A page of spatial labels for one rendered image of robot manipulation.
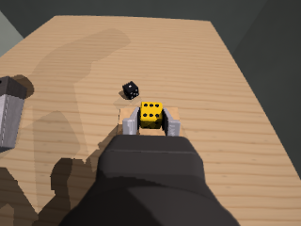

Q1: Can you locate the yellow die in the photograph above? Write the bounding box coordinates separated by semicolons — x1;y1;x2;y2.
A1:
140;102;162;129

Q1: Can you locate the black die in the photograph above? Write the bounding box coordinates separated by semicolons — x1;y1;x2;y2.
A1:
122;81;139;100

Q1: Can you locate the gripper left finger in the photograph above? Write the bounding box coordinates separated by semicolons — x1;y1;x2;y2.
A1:
122;107;140;135

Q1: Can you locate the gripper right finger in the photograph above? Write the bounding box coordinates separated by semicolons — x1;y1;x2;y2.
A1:
161;107;181;137

